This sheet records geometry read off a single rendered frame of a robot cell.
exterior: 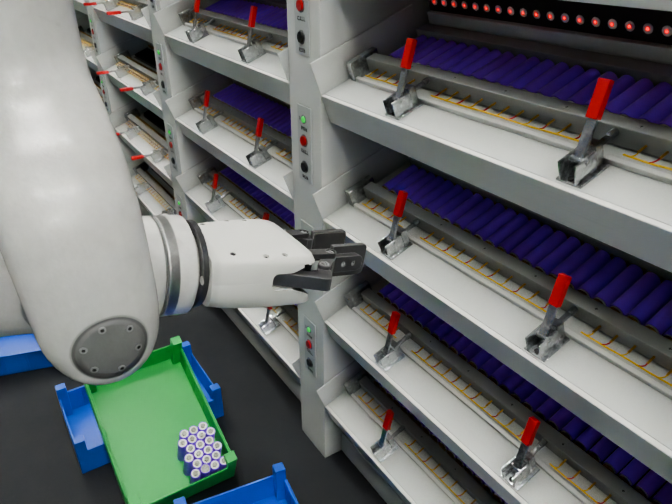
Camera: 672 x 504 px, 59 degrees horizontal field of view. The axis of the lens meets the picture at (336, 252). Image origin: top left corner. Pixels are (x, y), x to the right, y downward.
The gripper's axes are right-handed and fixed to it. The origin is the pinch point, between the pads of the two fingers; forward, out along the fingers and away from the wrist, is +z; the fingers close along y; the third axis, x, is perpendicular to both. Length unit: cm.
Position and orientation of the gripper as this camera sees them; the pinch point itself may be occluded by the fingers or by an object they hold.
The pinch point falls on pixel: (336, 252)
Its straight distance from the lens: 59.5
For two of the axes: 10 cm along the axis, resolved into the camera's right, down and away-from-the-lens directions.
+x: 1.7, -9.2, -3.6
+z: 8.2, -0.6, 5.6
